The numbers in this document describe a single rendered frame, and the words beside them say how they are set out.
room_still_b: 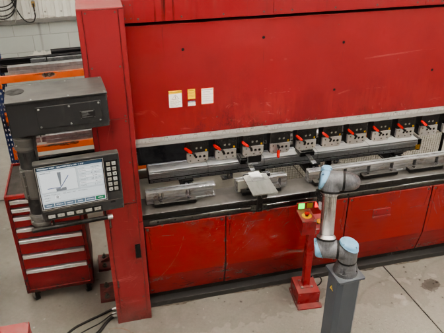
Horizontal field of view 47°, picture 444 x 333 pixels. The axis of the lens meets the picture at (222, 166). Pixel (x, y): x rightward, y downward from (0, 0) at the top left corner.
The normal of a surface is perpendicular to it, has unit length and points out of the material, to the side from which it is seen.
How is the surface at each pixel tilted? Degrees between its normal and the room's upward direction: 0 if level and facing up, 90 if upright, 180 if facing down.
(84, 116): 90
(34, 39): 90
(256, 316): 0
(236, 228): 90
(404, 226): 90
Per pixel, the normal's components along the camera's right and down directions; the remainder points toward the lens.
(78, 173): 0.33, 0.47
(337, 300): -0.46, 0.44
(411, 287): 0.00, -0.87
